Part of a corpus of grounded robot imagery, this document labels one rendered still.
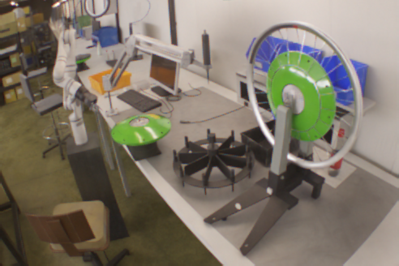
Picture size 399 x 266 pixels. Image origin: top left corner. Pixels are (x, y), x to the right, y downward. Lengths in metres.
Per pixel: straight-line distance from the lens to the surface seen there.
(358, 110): 0.88
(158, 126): 1.46
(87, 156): 1.91
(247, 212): 1.18
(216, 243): 1.07
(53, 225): 1.40
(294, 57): 0.97
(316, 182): 1.20
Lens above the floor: 1.74
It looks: 26 degrees down
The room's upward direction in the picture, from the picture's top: 4 degrees counter-clockwise
